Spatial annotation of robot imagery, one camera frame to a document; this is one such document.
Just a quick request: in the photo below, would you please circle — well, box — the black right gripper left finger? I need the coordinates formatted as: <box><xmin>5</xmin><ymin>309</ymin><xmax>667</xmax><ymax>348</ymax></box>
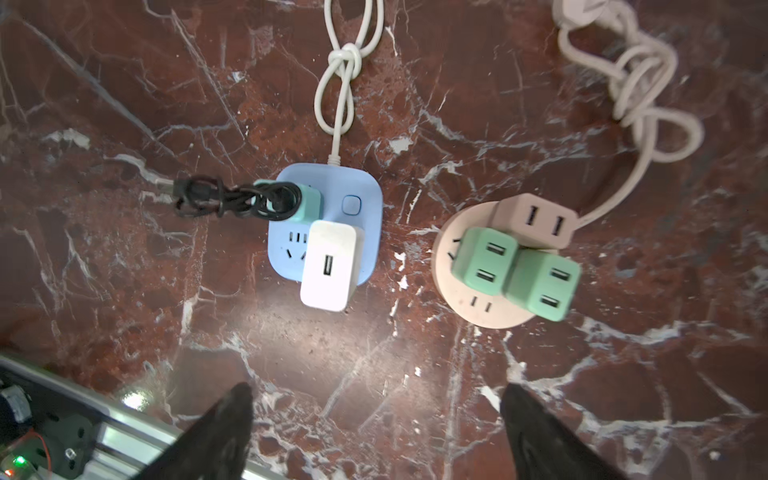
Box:
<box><xmin>135</xmin><ymin>383</ymin><xmax>254</xmax><ymax>480</ymax></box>

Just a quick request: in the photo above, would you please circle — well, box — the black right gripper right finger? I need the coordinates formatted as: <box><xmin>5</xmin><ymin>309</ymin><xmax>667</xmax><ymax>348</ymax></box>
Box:
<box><xmin>500</xmin><ymin>383</ymin><xmax>625</xmax><ymax>480</ymax></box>

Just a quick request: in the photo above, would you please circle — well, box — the green charger adapter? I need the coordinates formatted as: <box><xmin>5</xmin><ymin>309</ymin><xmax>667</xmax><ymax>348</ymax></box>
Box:
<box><xmin>502</xmin><ymin>249</ymin><xmax>582</xmax><ymax>322</ymax></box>
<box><xmin>451</xmin><ymin>227</ymin><xmax>519</xmax><ymax>296</ymax></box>

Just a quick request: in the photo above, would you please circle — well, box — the pink charger adapter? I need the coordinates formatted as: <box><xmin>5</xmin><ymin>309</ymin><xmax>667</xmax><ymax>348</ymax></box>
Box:
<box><xmin>489</xmin><ymin>193</ymin><xmax>578</xmax><ymax>250</ymax></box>

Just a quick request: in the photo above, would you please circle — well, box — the white charger adapter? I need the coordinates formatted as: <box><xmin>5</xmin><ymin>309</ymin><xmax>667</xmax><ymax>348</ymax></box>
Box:
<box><xmin>300</xmin><ymin>220</ymin><xmax>364</xmax><ymax>312</ymax></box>

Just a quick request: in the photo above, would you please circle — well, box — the black small cable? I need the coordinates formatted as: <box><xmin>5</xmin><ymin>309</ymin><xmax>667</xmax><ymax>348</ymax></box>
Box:
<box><xmin>172</xmin><ymin>173</ymin><xmax>304</xmax><ymax>222</ymax></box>

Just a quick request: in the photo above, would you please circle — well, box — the teal charger adapter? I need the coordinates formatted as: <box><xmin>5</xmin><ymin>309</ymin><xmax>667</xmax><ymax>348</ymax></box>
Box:
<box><xmin>251</xmin><ymin>180</ymin><xmax>323</xmax><ymax>224</ymax></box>

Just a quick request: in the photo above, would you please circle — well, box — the pink round power strip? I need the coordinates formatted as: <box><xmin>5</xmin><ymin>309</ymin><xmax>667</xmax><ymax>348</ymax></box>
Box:
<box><xmin>431</xmin><ymin>201</ymin><xmax>534</xmax><ymax>329</ymax></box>

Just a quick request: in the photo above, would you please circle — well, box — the blue square power strip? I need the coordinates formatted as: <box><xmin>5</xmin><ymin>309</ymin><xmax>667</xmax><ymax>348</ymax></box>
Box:
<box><xmin>267</xmin><ymin>163</ymin><xmax>383</xmax><ymax>285</ymax></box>

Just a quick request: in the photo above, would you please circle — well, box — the aluminium front rail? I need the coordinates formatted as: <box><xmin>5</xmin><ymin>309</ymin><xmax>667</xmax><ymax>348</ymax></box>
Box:
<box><xmin>1</xmin><ymin>355</ymin><xmax>278</xmax><ymax>479</ymax></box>

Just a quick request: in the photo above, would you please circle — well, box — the electronics board with wires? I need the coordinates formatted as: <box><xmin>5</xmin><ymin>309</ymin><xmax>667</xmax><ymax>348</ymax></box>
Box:
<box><xmin>1</xmin><ymin>384</ymin><xmax>53</xmax><ymax>479</ymax></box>

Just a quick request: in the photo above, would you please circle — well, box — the white plug cable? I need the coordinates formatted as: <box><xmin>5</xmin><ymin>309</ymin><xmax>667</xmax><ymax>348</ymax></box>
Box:
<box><xmin>313</xmin><ymin>0</ymin><xmax>386</xmax><ymax>167</ymax></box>

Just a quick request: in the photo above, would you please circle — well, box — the pink plug cable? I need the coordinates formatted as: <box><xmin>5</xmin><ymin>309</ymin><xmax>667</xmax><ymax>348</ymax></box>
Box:
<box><xmin>551</xmin><ymin>0</ymin><xmax>706</xmax><ymax>230</ymax></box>

